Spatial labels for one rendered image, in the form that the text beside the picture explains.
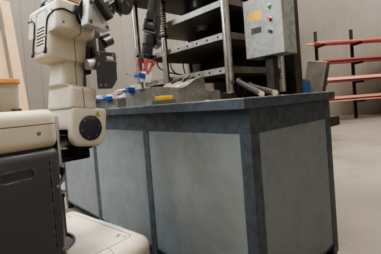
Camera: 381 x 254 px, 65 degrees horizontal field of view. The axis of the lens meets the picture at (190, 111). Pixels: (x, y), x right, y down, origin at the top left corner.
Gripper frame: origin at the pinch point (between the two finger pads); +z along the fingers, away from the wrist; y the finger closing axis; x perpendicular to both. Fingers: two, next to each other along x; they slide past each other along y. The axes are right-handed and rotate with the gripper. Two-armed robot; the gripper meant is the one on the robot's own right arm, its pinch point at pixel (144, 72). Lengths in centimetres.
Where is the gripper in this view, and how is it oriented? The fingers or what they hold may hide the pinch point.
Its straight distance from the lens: 158.6
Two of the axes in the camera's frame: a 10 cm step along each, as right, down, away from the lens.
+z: -1.1, 9.9, 0.3
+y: -6.6, -0.9, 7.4
